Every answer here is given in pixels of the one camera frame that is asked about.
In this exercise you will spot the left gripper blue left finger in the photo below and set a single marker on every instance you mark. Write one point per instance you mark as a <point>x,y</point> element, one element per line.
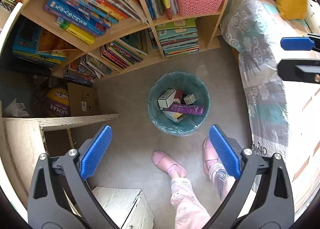
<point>93,150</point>

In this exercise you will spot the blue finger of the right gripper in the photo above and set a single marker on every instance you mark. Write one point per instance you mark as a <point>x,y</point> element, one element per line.
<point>299,70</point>
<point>297,43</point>

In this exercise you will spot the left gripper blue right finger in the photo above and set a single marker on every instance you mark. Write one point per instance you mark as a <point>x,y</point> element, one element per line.
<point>226,154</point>

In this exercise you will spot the green purple toothbrush package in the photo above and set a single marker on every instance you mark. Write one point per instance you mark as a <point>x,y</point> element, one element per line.
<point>186,109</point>

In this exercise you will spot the white gold box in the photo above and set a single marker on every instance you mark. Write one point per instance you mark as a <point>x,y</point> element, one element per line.
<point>174,116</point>

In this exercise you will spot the small white red-trimmed box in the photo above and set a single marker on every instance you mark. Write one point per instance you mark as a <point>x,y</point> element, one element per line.
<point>189,99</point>

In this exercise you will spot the small maroon box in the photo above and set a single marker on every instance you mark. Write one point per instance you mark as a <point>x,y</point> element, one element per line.
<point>178,97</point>

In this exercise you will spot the long white gold-edged box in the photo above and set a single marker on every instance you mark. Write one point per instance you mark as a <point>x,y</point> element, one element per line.
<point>167,98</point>

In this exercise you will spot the teal-lined trash bin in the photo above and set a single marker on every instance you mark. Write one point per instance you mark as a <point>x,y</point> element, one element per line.
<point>188,83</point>

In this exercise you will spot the right leg pink trousers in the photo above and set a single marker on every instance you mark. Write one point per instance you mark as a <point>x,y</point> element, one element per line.
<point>219,177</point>

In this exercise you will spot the person's right pink shoe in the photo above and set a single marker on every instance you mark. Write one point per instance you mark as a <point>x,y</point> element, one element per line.
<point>210,154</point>

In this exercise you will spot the person's pink shoe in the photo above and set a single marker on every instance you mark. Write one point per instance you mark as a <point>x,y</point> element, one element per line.
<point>210,154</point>
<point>165,163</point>

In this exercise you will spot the patterned grey teal blanket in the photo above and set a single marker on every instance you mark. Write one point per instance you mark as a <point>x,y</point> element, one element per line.
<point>283,115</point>

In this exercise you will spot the person's left pink shoe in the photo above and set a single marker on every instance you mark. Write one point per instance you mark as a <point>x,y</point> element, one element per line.
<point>165,163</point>

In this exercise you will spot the grey wooden stool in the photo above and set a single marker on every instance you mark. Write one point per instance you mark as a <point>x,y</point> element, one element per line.
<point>128,208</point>

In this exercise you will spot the brown cardboard box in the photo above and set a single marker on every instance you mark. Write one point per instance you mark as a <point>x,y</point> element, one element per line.
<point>83,101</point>

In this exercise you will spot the orange purple basketball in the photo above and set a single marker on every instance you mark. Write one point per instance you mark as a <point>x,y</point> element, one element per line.
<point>57,102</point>

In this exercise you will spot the wooden bookshelf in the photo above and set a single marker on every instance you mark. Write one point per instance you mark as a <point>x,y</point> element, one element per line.
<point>87,40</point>

